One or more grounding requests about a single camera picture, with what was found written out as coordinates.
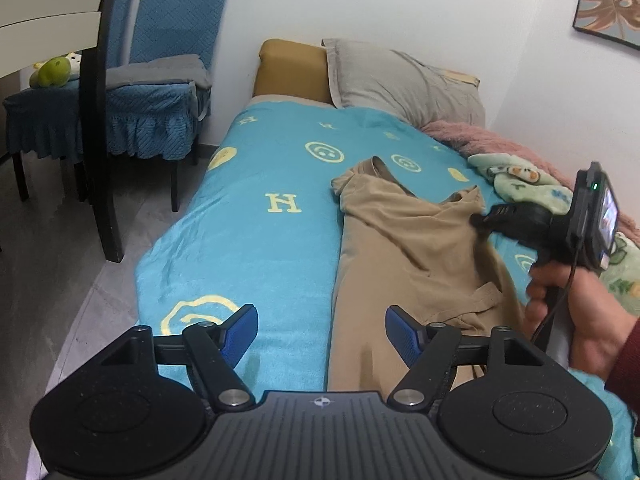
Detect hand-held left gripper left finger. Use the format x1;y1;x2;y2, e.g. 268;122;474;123
100;304;259;411

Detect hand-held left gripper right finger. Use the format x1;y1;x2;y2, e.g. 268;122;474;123
385;305;549;409

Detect mustard yellow pillow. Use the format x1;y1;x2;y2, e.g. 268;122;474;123
252;38;334;107

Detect person's right forearm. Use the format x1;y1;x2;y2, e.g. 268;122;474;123
604;314;640;438

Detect blue covered chair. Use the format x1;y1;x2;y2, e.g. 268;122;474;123
106;0;236;213
2;0;142;202

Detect grey pillow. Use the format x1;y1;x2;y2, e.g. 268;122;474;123
321;37;487;128

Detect pink fluffy blanket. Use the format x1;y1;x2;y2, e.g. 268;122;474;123
424;120;640;247

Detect green plush toy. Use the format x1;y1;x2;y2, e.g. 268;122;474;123
29;55;72;89

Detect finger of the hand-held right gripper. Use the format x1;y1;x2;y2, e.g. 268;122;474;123
469;202;525;238

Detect framed leaf wall picture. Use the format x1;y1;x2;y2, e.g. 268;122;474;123
572;0;640;52

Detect light green printed blanket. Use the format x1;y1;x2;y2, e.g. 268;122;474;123
467;152;640;317

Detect turquoise printed blanket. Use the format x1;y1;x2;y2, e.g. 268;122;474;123
134;95;640;466

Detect person's right hand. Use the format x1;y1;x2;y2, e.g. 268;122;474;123
523;261;627;392

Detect tan garment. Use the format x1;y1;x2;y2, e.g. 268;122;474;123
326;156;532;394

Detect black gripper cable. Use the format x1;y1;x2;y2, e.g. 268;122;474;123
531;240;585;347

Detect grey folded cloth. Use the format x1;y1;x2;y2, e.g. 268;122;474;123
105;54;214;122

